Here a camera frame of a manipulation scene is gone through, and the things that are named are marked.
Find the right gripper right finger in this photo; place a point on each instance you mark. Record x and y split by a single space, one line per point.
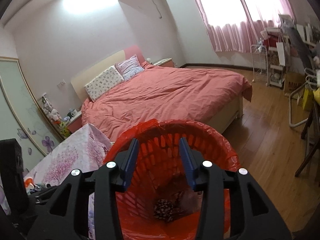
191 160

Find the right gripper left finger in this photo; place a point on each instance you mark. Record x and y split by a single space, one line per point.
126 162

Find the black patterned fabric pouch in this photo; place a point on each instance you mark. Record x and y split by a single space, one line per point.
166 210

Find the red white instant noodle cup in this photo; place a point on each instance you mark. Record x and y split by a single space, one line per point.
29 183

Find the floral pink purple tablecloth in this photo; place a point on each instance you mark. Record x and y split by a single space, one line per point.
64 203

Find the red plastic laundry basket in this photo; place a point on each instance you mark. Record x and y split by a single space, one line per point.
159 174

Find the salmon pink bed duvet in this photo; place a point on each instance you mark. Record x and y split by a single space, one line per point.
207 95

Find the pink white nightstand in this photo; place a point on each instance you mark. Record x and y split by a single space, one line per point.
75 123

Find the white floral pillow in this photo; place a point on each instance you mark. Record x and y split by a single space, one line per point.
102 83

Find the stuffed toys rack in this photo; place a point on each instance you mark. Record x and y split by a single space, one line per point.
54 117

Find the cream pink headboard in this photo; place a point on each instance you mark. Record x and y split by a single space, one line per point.
81 79

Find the pink striped pillow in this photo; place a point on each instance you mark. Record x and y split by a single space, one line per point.
129 68

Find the sliding wardrobe with flowers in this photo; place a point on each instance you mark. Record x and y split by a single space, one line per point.
22 118

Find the far bedside nightstand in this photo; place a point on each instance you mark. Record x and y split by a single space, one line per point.
165 63

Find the brown cardboard box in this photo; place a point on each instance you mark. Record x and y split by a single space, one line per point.
292 82

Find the pink window curtain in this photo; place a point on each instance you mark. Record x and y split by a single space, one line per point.
234 25

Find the white wire shelf rack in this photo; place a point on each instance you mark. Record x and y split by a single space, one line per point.
259 56

